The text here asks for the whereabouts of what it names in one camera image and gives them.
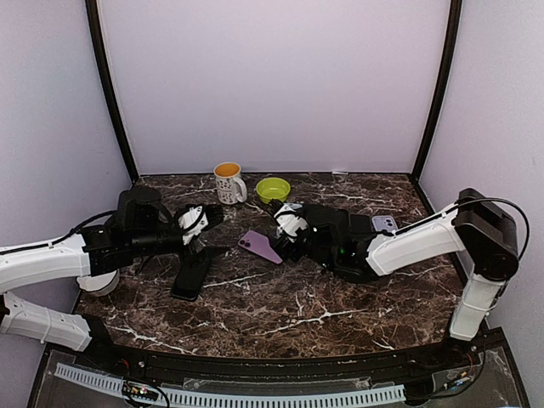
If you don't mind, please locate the black phone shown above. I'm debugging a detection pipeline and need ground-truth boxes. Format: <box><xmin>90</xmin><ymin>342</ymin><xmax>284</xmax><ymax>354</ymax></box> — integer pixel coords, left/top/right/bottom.
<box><xmin>170</xmin><ymin>252</ymin><xmax>211</xmax><ymax>302</ymax></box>

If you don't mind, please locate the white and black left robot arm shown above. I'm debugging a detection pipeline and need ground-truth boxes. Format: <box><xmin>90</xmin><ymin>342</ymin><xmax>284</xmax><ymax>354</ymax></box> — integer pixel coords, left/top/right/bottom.
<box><xmin>1</xmin><ymin>187</ymin><xmax>227</xmax><ymax>371</ymax></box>

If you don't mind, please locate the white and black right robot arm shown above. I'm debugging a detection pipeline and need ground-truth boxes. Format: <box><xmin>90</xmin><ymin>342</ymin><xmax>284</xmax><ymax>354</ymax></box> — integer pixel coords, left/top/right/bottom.
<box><xmin>266</xmin><ymin>188</ymin><xmax>529</xmax><ymax>369</ymax></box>

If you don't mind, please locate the lime green plastic bowl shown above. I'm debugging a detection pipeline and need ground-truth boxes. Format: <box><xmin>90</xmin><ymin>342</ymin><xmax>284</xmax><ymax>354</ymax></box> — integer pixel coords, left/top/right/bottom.
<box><xmin>256</xmin><ymin>178</ymin><xmax>291</xmax><ymax>204</ymax></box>

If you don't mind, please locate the white patterned mug orange inside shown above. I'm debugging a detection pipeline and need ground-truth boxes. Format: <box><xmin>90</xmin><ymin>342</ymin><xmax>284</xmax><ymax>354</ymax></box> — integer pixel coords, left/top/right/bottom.
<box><xmin>213</xmin><ymin>162</ymin><xmax>248</xmax><ymax>205</ymax></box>

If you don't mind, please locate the white fluted ramekin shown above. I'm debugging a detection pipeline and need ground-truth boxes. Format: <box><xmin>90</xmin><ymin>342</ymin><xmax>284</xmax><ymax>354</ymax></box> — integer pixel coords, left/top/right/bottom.
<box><xmin>76</xmin><ymin>271</ymin><xmax>119</xmax><ymax>297</ymax></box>

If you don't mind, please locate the small green circuit board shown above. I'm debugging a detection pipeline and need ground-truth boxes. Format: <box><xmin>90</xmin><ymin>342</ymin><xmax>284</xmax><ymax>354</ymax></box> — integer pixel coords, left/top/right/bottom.
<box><xmin>122</xmin><ymin>381</ymin><xmax>160</xmax><ymax>404</ymax></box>

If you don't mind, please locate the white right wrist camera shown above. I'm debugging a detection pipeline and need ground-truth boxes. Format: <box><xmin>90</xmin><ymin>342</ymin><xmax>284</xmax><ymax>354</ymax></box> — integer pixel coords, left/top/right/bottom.
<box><xmin>273</xmin><ymin>202</ymin><xmax>309</xmax><ymax>242</ymax></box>

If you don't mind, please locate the white slotted cable duct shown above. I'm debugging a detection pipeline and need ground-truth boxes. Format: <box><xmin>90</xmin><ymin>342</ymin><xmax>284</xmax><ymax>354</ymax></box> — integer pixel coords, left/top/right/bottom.
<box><xmin>54</xmin><ymin>363</ymin><xmax>405</xmax><ymax>407</ymax></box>

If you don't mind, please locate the black front table rail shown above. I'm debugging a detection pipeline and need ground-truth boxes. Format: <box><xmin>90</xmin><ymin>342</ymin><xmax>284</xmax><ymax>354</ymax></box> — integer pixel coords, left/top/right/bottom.
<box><xmin>42</xmin><ymin>326</ymin><xmax>507</xmax><ymax>386</ymax></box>

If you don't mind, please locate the black left corner post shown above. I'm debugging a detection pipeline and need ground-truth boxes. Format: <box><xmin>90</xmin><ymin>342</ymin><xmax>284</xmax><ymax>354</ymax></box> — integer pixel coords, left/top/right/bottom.
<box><xmin>84</xmin><ymin>0</ymin><xmax>139</xmax><ymax>184</ymax></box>

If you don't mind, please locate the black corner post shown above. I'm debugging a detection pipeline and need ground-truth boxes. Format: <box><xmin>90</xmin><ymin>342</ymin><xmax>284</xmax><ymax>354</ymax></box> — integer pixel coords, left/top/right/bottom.
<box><xmin>411</xmin><ymin>0</ymin><xmax>462</xmax><ymax>183</ymax></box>
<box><xmin>84</xmin><ymin>0</ymin><xmax>139</xmax><ymax>184</ymax></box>

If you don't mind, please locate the black right corner post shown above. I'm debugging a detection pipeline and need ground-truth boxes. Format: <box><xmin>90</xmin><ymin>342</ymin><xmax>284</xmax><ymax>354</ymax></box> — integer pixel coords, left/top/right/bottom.
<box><xmin>411</xmin><ymin>0</ymin><xmax>462</xmax><ymax>183</ymax></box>

